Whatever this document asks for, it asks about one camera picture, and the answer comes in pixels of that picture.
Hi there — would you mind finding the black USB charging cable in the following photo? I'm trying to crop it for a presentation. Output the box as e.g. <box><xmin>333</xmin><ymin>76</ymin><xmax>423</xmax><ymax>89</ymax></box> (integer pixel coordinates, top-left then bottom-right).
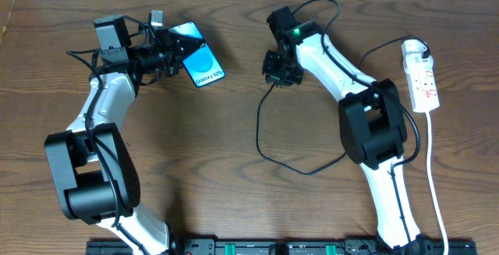
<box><xmin>255</xmin><ymin>35</ymin><xmax>430</xmax><ymax>177</ymax></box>

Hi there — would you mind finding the blue Galaxy smartphone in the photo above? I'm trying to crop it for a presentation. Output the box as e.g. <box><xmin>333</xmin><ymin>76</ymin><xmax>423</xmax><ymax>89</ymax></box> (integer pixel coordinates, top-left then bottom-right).
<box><xmin>169</xmin><ymin>22</ymin><xmax>225</xmax><ymax>88</ymax></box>

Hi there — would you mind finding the white power strip cord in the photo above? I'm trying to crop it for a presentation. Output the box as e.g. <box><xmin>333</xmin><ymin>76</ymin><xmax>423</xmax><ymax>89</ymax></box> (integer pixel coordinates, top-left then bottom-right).
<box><xmin>424</xmin><ymin>110</ymin><xmax>451</xmax><ymax>255</ymax></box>

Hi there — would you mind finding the black charger plug adapter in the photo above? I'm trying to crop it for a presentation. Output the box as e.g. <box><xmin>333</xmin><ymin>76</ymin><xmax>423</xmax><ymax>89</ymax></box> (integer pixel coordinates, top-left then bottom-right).
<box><xmin>422</xmin><ymin>48</ymin><xmax>430</xmax><ymax>59</ymax></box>

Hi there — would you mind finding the black mounting rail base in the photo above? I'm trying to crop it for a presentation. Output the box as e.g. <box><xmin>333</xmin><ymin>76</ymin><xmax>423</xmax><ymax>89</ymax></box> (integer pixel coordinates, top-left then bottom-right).
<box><xmin>85</xmin><ymin>238</ymin><xmax>478</xmax><ymax>255</ymax></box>

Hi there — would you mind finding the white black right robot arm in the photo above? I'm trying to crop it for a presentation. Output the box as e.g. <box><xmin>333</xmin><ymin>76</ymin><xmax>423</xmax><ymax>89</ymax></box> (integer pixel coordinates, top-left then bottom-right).
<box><xmin>262</xmin><ymin>6</ymin><xmax>426</xmax><ymax>254</ymax></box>

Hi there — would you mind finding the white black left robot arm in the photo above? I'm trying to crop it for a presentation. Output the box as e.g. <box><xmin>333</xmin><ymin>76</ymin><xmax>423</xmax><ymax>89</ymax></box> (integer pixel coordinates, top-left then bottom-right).
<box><xmin>44</xmin><ymin>10</ymin><xmax>225</xmax><ymax>254</ymax></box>

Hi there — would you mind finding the white power strip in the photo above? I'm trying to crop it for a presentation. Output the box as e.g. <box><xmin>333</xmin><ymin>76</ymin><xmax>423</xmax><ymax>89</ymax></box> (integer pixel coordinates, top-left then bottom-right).
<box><xmin>402</xmin><ymin>39</ymin><xmax>440</xmax><ymax>113</ymax></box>

